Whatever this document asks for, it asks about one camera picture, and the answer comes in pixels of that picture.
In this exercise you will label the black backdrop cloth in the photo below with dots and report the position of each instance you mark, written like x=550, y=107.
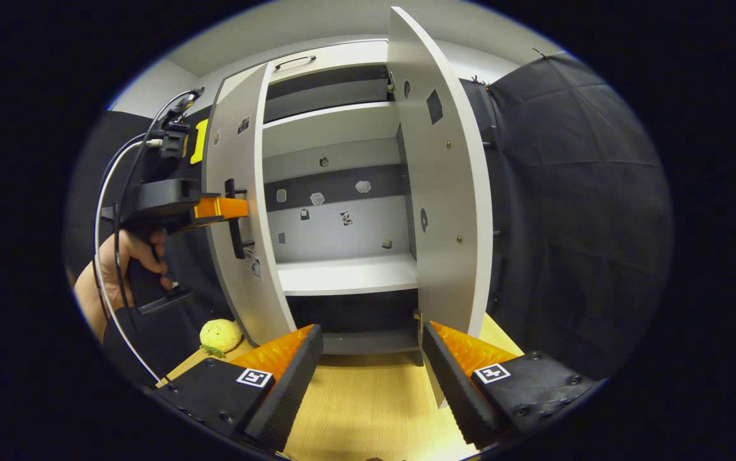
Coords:
x=585, y=224

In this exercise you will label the yellow plush toy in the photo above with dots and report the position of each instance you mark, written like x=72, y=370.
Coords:
x=220, y=334

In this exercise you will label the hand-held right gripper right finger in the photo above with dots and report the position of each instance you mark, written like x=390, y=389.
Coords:
x=457, y=397

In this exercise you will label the white shoe cabinet door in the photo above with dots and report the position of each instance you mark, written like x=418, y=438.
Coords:
x=451, y=192
x=259, y=301

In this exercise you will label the white cabinet shelf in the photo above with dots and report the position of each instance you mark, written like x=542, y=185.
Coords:
x=348, y=274
x=329, y=128

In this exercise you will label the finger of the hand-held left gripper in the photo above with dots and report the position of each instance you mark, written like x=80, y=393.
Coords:
x=220, y=208

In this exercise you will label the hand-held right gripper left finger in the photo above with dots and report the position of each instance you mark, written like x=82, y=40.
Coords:
x=287, y=394

